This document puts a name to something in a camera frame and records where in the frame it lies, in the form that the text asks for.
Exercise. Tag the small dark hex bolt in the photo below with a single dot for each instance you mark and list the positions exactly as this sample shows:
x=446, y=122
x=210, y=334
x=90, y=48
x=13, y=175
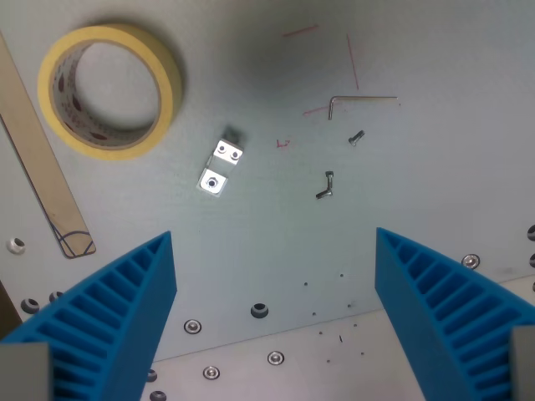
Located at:
x=356, y=138
x=330, y=179
x=325, y=194

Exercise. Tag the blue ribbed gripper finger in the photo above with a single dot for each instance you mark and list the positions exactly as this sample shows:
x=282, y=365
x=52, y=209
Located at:
x=434, y=317
x=121, y=317

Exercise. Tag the silver metal angle bracket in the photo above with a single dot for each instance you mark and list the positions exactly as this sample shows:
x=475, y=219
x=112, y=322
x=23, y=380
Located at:
x=220, y=167

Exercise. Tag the silver hex allen key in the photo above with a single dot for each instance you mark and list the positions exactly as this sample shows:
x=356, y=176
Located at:
x=355, y=101

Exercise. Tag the beige flat wooden strip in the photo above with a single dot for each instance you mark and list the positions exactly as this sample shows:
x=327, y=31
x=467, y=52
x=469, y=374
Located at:
x=35, y=154

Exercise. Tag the yellow masking tape roll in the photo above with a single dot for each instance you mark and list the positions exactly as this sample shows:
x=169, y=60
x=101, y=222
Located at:
x=109, y=91

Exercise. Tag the silver countersunk plate screw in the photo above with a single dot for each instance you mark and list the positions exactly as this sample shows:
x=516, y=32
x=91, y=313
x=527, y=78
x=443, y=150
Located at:
x=192, y=326
x=275, y=358
x=471, y=261
x=211, y=372

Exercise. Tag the white round plastic bushing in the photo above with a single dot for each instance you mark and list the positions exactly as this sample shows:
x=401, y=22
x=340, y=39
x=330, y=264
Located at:
x=16, y=245

